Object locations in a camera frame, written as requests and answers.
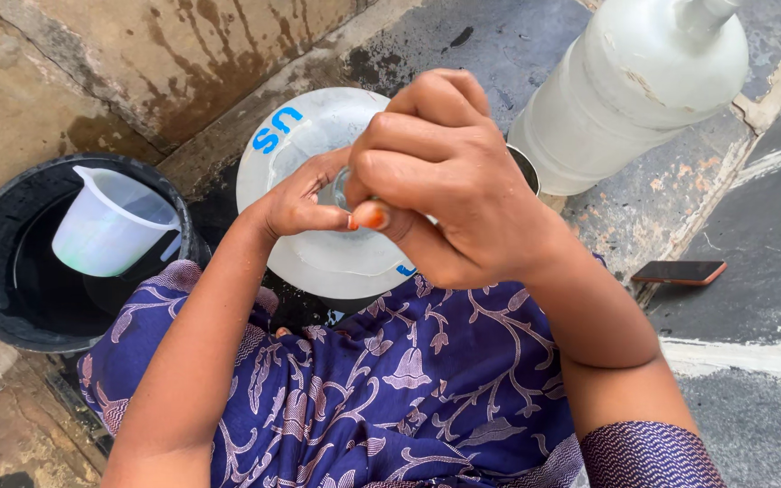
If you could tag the person's left hand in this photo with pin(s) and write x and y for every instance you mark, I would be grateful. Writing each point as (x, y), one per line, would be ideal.
(295, 203)

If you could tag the person's right hand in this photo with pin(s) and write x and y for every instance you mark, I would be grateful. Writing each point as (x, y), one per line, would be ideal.
(458, 196)

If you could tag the small clear drinking glass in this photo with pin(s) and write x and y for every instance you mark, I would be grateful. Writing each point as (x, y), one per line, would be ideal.
(342, 191)

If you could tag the white round plastic basin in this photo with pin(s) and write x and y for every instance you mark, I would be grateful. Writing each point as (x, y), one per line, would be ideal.
(309, 264)

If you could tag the metal cup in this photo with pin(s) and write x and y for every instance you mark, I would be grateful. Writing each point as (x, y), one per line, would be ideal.
(525, 173)

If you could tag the white plastic measuring jug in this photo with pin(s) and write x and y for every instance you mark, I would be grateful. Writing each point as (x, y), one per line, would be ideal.
(102, 230)

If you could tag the large white plastic water bottle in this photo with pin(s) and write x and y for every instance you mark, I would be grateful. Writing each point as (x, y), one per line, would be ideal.
(628, 88)

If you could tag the purple patterned dress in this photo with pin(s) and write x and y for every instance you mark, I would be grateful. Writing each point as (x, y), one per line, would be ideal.
(397, 393)

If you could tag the phone with orange case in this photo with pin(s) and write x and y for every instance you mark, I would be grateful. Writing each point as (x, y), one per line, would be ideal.
(678, 272)

